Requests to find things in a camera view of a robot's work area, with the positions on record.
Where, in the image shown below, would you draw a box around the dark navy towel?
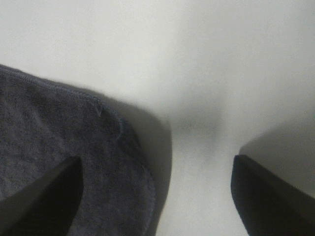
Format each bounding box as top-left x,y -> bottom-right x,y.
0,66 -> 156,236

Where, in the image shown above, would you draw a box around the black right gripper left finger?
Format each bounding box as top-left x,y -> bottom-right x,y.
0,157 -> 82,236

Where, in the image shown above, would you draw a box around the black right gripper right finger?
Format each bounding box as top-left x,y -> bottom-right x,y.
231,155 -> 315,236

